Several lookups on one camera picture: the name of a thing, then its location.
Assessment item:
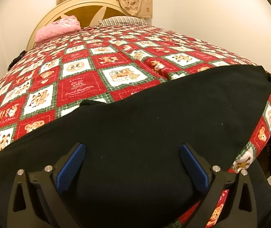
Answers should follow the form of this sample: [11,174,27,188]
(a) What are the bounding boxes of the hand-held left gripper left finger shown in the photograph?
[7,143,86,228]

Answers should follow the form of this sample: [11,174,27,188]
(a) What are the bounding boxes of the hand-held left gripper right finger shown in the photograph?
[179,144,259,228]

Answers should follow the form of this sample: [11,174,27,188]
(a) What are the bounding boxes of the black pants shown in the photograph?
[0,64,271,228]

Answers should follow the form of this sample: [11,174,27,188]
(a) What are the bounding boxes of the red teddy bear print bedspread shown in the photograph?
[0,25,271,228]

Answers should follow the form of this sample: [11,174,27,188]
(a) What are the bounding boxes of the dark bag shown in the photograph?
[7,50,27,71]

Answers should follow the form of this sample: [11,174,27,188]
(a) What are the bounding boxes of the pink pillow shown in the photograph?
[34,15,81,45]

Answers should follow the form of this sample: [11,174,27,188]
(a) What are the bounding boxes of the striped pillow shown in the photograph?
[98,16,148,27]

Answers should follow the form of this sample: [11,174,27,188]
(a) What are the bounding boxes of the cream wooden headboard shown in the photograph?
[26,0,146,52]

